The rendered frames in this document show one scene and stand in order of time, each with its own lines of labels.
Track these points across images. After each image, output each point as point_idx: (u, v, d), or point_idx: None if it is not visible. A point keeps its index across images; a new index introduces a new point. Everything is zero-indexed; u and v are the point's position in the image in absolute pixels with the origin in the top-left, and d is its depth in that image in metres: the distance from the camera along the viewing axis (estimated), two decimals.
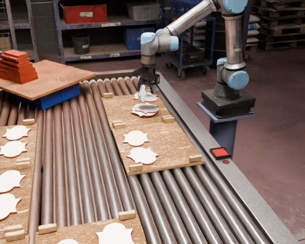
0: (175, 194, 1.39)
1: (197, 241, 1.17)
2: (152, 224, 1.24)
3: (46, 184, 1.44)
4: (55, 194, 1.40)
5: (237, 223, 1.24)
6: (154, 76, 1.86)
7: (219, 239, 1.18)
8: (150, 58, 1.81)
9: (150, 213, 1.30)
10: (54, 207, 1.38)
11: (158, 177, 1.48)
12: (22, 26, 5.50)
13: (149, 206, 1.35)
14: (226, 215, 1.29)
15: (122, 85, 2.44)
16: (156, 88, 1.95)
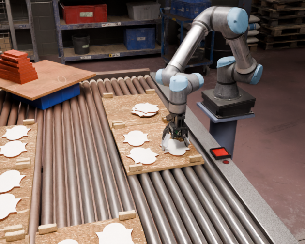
0: (175, 194, 1.39)
1: (197, 241, 1.17)
2: (151, 224, 1.24)
3: (46, 184, 1.44)
4: (55, 194, 1.40)
5: (237, 223, 1.24)
6: (179, 129, 1.53)
7: (219, 239, 1.18)
8: (176, 106, 1.50)
9: (150, 213, 1.30)
10: (54, 207, 1.38)
11: (158, 177, 1.48)
12: (22, 26, 5.50)
13: (149, 206, 1.35)
14: (226, 215, 1.29)
15: (122, 85, 2.44)
16: (187, 140, 1.62)
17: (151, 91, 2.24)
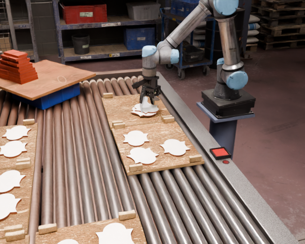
0: (175, 194, 1.39)
1: (197, 241, 1.17)
2: (151, 224, 1.24)
3: (46, 184, 1.44)
4: (55, 194, 1.40)
5: (237, 223, 1.24)
6: (157, 87, 1.91)
7: (219, 239, 1.18)
8: (152, 70, 1.86)
9: (150, 213, 1.30)
10: (54, 207, 1.38)
11: (158, 177, 1.48)
12: (22, 26, 5.50)
13: (149, 206, 1.35)
14: (226, 215, 1.29)
15: (122, 85, 2.44)
16: (156, 98, 2.01)
17: None
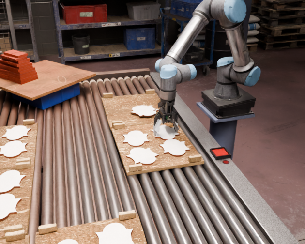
0: (175, 194, 1.39)
1: (197, 241, 1.17)
2: (151, 224, 1.24)
3: (46, 184, 1.44)
4: (55, 194, 1.40)
5: (237, 223, 1.24)
6: (169, 114, 1.66)
7: (219, 239, 1.18)
8: (166, 93, 1.63)
9: (150, 213, 1.30)
10: (54, 207, 1.38)
11: (158, 177, 1.48)
12: (22, 26, 5.50)
13: (149, 206, 1.35)
14: (226, 215, 1.29)
15: (122, 85, 2.44)
16: (176, 126, 1.74)
17: (151, 91, 2.24)
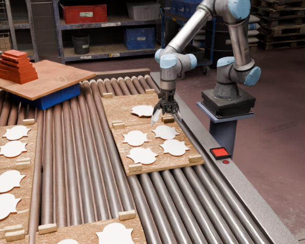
0: (174, 195, 1.39)
1: (196, 242, 1.17)
2: (151, 224, 1.24)
3: (46, 184, 1.44)
4: (55, 194, 1.40)
5: (236, 223, 1.24)
6: (170, 104, 1.64)
7: (218, 239, 1.18)
8: (166, 83, 1.60)
9: (150, 213, 1.30)
10: (54, 207, 1.38)
11: (158, 177, 1.48)
12: (22, 26, 5.50)
13: (149, 206, 1.35)
14: (226, 216, 1.29)
15: (122, 85, 2.44)
16: (179, 115, 1.72)
17: (151, 91, 2.24)
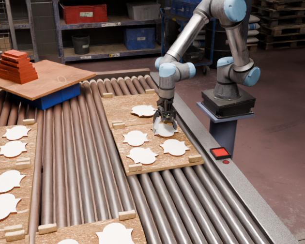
0: (174, 195, 1.39)
1: (196, 242, 1.17)
2: (151, 224, 1.24)
3: (46, 184, 1.44)
4: (55, 194, 1.40)
5: (236, 223, 1.24)
6: (168, 112, 1.67)
7: (218, 239, 1.18)
8: (165, 91, 1.64)
9: (150, 213, 1.30)
10: (54, 207, 1.38)
11: (158, 177, 1.48)
12: (22, 26, 5.50)
13: (149, 206, 1.35)
14: (226, 216, 1.29)
15: (122, 85, 2.44)
16: (175, 124, 1.76)
17: (151, 91, 2.24)
